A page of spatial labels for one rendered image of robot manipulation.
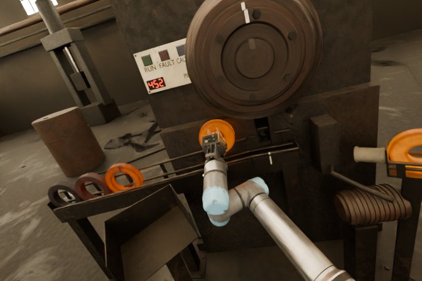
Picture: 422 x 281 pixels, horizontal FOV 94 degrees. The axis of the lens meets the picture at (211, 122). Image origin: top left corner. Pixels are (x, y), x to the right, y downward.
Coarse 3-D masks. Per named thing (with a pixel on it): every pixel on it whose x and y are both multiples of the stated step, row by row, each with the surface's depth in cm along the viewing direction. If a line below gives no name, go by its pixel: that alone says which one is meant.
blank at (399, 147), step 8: (400, 136) 64; (408, 136) 62; (416, 136) 61; (392, 144) 65; (400, 144) 64; (408, 144) 63; (416, 144) 62; (392, 152) 66; (400, 152) 65; (392, 160) 67; (400, 160) 66; (408, 160) 65; (416, 160) 65
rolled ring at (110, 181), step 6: (114, 168) 96; (120, 168) 95; (126, 168) 95; (132, 168) 96; (108, 174) 97; (132, 174) 96; (138, 174) 97; (108, 180) 99; (114, 180) 102; (138, 180) 97; (108, 186) 101; (114, 186) 100; (120, 186) 102; (114, 192) 102
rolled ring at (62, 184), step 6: (54, 186) 103; (60, 186) 102; (66, 186) 102; (72, 186) 104; (48, 192) 105; (54, 192) 105; (72, 192) 103; (54, 198) 106; (60, 198) 110; (78, 198) 105; (54, 204) 108; (60, 204) 108; (66, 204) 109; (78, 204) 107
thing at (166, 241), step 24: (168, 192) 82; (120, 216) 74; (144, 216) 78; (168, 216) 81; (120, 240) 75; (144, 240) 74; (168, 240) 71; (192, 240) 67; (120, 264) 66; (144, 264) 66; (168, 264) 73
